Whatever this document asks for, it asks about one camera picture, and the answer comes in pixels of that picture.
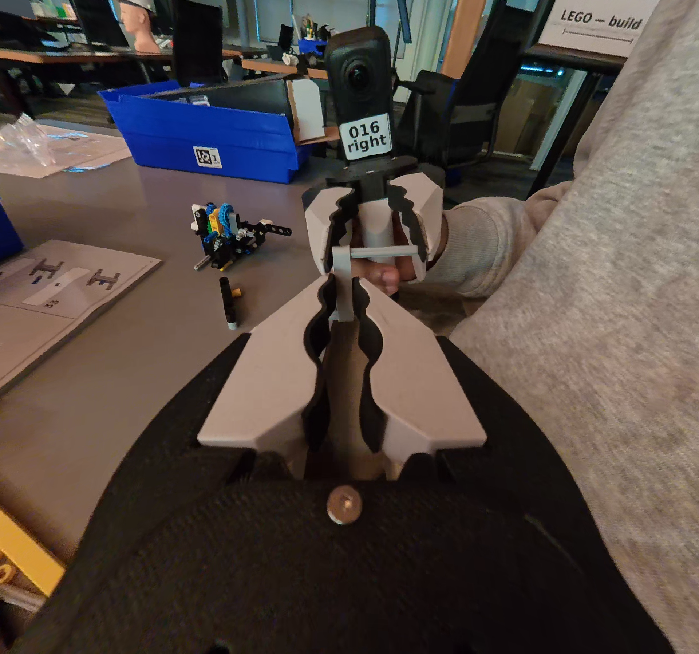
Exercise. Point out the wooden office desk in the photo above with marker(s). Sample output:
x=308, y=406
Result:
x=54, y=56

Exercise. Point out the blue plastic bin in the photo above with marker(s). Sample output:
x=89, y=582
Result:
x=191, y=135
x=10, y=233

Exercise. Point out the colourful lego gear model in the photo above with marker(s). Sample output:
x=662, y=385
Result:
x=229, y=239

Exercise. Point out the black computer monitor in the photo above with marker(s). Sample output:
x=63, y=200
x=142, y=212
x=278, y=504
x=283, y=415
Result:
x=196, y=42
x=101, y=20

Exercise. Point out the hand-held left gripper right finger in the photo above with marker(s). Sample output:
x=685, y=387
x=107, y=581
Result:
x=431, y=392

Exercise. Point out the person's right forearm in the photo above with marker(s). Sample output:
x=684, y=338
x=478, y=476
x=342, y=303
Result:
x=491, y=239

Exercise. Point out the black office chair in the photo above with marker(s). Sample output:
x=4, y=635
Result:
x=469, y=91

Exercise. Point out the wooden support post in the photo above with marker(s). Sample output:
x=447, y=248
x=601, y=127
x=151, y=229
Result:
x=469, y=9

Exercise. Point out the beige trousers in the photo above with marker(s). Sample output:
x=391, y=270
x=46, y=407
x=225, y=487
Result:
x=344, y=392

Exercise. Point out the mannequin head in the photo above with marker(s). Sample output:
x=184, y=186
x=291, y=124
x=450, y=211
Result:
x=143, y=28

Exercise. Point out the black framed marker sign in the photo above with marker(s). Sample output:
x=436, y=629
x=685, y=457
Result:
x=600, y=26

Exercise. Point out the black lego beam with pin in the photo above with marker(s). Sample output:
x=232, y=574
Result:
x=228, y=301

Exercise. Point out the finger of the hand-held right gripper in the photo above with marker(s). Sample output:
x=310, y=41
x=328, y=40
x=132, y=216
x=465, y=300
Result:
x=428, y=211
x=319, y=222

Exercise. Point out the grey lego axle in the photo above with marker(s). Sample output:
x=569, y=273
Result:
x=387, y=252

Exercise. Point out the yellow flat object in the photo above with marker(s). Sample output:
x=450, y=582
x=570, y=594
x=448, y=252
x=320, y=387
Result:
x=27, y=550

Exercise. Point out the clear plastic bag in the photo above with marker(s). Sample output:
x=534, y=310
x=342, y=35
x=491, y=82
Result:
x=24, y=140

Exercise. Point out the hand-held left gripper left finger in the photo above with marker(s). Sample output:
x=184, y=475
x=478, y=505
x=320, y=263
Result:
x=256, y=386

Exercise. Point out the instruction booklet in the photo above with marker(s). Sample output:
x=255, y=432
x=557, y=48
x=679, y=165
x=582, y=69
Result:
x=65, y=304

